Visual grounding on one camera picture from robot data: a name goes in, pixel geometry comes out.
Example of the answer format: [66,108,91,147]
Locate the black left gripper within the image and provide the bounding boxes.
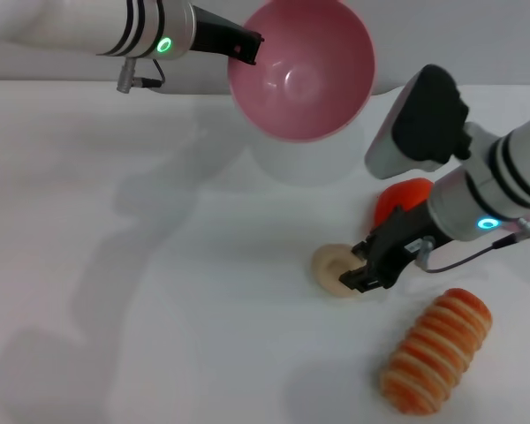
[188,4,266,67]

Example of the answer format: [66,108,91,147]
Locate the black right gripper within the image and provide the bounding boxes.
[337,204,452,296]

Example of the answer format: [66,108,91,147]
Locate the beige toy potato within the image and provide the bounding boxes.
[310,242,368,301]

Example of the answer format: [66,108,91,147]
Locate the pink bowl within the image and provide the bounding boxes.
[226,0,377,144]

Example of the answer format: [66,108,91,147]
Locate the orange-red toy pepper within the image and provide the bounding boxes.
[372,177,435,230]

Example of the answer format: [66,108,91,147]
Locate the orange striped bread roll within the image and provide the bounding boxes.
[380,287,494,417]

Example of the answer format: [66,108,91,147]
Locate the grey right arm cable plug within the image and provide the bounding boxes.
[416,217,530,274]

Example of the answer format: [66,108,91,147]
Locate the grey arm cable plug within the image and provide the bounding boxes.
[116,58,166,95]
[416,217,530,274]

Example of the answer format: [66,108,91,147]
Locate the grey left arm cable plug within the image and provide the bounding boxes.
[116,58,166,95]

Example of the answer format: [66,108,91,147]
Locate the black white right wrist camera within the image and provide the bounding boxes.
[363,64,473,180]

